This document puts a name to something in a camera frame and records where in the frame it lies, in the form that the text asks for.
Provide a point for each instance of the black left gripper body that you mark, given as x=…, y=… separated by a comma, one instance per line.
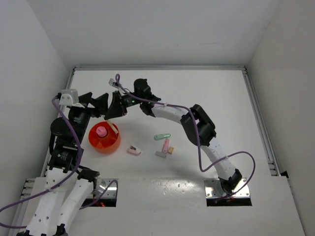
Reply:
x=80, y=113

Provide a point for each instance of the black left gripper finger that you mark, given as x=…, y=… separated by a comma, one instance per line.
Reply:
x=101, y=103
x=85, y=100

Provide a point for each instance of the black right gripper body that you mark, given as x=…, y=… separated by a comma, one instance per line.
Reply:
x=127, y=101

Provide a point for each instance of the pink glue stick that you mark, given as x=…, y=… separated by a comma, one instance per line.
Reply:
x=101, y=131

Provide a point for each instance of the orange round desk organizer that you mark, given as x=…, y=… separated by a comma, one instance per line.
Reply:
x=106, y=145

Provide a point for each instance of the yellow pen with clear cap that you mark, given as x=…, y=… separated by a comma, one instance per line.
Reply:
x=112, y=126

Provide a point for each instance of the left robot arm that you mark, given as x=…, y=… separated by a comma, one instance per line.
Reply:
x=67, y=183

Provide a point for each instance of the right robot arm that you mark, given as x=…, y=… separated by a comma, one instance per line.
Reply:
x=198, y=127

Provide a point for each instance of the green correction tape case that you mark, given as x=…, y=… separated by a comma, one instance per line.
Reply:
x=162, y=136

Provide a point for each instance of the grey eraser block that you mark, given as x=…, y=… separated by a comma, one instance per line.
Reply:
x=160, y=154

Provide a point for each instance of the pink correction tape case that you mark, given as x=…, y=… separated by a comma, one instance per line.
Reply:
x=165, y=146

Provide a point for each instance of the yellow eraser block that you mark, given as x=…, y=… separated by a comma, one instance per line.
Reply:
x=170, y=150

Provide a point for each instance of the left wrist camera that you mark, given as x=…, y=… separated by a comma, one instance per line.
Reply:
x=69, y=97

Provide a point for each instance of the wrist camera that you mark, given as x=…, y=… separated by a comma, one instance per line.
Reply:
x=69, y=97
x=113, y=83

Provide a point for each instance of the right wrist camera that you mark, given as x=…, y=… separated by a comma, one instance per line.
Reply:
x=113, y=83

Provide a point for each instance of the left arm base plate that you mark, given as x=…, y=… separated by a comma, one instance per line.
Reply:
x=109, y=186

